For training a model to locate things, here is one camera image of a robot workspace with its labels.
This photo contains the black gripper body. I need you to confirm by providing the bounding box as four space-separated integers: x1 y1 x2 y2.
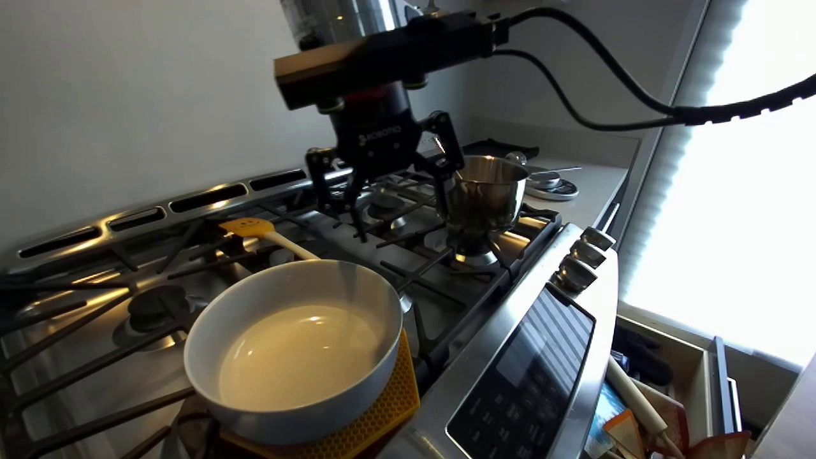
328 79 428 179

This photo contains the wooden spatula yellow head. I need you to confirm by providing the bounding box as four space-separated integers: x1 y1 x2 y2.
217 213 322 264

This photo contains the small steel pot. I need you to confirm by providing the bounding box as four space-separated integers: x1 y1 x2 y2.
447 152 532 249

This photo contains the round grey pan lid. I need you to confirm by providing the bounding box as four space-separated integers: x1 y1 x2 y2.
523 166 585 204

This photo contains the silver range knob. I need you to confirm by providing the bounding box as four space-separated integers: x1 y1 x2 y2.
548 254 599 301
568 237 609 270
581 223 620 254

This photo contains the white ceramic bowl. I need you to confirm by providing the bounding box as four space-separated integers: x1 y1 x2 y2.
180 256 405 448

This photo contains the yellow trivet mat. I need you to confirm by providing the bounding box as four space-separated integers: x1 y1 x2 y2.
215 328 424 459

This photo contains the stainless steel gas range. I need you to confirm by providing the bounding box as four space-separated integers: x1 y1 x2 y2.
0 154 625 459

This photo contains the open wooden drawer box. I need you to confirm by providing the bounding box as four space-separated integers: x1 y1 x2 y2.
592 311 745 459

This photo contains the bright window blind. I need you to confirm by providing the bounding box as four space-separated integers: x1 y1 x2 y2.
618 0 816 370

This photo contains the wooden rolling pin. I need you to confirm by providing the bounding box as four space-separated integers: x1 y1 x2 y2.
601 353 688 459

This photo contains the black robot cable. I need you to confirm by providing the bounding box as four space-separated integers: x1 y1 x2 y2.
490 5 816 131

